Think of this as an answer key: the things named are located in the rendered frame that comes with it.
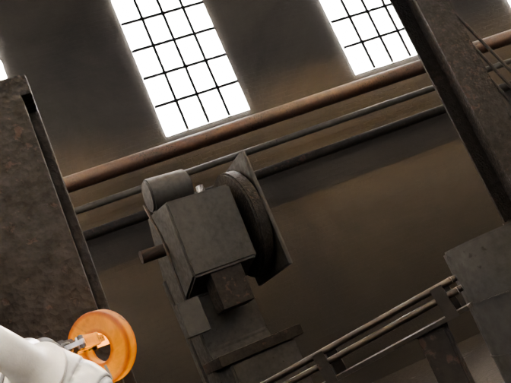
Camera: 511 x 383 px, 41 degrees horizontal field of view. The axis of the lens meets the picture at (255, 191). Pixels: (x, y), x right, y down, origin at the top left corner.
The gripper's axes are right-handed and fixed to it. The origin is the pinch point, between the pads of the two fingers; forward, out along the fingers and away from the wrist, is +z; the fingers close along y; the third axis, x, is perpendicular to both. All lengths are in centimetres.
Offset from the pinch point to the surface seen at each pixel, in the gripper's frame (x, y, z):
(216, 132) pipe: 198, -171, 568
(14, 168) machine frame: 55, -25, 27
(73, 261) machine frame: 24.2, -19.9, 29.3
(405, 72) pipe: 187, 31, 708
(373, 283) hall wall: -26, -112, 687
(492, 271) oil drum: -35, 58, 233
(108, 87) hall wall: 324, -282, 586
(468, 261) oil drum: -27, 49, 238
